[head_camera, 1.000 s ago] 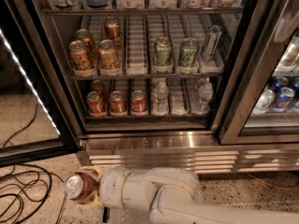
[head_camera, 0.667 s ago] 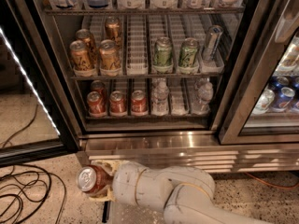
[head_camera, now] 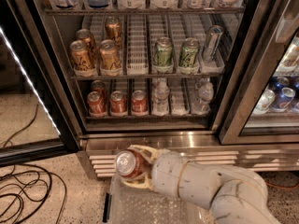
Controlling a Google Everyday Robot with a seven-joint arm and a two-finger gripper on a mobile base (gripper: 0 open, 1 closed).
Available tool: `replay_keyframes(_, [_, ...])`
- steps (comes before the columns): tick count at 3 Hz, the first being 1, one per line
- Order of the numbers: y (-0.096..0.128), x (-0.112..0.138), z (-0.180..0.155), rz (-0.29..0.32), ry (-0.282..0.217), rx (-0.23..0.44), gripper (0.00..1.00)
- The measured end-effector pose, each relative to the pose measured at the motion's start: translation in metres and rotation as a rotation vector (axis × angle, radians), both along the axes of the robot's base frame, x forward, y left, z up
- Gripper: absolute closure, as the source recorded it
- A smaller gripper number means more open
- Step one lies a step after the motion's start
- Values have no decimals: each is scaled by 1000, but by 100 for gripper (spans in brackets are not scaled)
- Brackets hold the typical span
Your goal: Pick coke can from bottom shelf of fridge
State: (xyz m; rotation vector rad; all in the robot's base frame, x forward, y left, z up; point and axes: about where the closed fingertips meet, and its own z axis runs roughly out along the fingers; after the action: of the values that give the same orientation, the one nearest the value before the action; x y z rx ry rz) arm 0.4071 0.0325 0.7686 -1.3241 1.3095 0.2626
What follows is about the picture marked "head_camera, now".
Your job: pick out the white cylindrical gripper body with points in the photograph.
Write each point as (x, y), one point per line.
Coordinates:
(166, 173)

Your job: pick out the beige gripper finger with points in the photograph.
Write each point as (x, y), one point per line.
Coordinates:
(143, 183)
(150, 154)

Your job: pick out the red coke can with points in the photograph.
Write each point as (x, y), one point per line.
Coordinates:
(131, 164)
(139, 101)
(96, 102)
(99, 86)
(117, 102)

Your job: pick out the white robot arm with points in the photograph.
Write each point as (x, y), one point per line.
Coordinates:
(233, 195)

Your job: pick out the green can left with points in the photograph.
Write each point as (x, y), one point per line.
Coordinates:
(163, 51)

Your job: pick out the green can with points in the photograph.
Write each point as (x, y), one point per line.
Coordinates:
(188, 52)
(163, 51)

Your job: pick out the stainless steel fridge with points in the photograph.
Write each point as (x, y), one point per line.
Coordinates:
(182, 129)

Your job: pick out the green can right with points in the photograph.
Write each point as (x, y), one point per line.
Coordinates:
(188, 52)

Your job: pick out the gold can front right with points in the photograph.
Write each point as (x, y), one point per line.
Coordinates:
(109, 53)

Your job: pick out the gold can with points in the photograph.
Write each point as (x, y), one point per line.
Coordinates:
(80, 56)
(87, 37)
(109, 53)
(113, 29)

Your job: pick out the closed right fridge door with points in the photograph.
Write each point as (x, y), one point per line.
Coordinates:
(266, 29)

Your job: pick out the open glass fridge door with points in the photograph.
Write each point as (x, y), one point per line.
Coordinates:
(32, 124)

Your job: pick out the gold can front left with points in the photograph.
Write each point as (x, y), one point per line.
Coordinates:
(80, 56)

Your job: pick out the silver can behind door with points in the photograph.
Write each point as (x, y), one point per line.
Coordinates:
(265, 101)

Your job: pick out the gold can back right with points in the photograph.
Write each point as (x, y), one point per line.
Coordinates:
(113, 29)

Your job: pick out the gold can back left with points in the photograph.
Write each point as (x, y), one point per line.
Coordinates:
(87, 37)

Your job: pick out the slim silver can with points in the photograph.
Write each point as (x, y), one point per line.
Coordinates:
(213, 38)

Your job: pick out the blue can behind door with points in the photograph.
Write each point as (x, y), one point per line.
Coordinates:
(282, 99)

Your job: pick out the clear plastic bin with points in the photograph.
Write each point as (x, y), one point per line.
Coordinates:
(125, 205)

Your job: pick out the clear water bottle left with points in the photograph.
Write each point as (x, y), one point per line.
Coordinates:
(160, 93)

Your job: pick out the clear water bottle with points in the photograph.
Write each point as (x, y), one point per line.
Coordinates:
(204, 95)
(160, 93)

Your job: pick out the clear water bottle right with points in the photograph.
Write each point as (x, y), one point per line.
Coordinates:
(204, 95)

